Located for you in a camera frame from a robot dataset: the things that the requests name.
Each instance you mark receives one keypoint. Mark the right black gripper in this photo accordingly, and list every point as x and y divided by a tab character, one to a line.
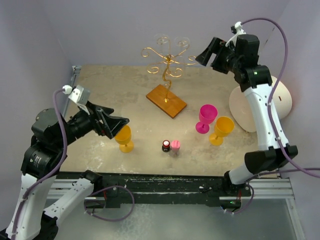
217	46

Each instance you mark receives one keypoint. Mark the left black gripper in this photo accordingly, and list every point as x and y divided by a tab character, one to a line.
111	124

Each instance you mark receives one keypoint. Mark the yellow wine glass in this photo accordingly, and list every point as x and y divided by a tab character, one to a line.
222	128
124	139

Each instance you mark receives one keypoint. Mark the clear wine glass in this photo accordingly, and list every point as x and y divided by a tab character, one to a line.
164	43
182	43

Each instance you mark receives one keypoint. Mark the pink wine glass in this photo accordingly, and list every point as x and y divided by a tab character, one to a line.
207	115

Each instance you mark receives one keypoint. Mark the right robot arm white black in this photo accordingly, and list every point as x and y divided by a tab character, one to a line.
255	81

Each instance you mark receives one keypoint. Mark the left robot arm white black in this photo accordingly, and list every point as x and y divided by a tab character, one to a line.
41	165

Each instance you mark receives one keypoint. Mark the dark red capped bottle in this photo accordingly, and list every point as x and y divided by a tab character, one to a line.
166	146

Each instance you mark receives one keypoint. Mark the white cylindrical container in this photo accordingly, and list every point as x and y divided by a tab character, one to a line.
242	113

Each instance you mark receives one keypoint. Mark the pink capped shaker bottle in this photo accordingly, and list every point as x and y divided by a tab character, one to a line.
175	146

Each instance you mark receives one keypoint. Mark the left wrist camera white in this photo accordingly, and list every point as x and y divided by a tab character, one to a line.
79	95

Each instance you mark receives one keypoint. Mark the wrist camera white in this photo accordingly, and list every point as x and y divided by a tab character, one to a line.
237	30
79	95

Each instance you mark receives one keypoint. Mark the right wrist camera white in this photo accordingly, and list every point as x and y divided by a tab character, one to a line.
237	30

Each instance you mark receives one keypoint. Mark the gold wire wine glass rack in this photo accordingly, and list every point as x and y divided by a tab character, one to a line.
171	66

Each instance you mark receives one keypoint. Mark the black base frame bar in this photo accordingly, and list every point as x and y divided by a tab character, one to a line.
157	189

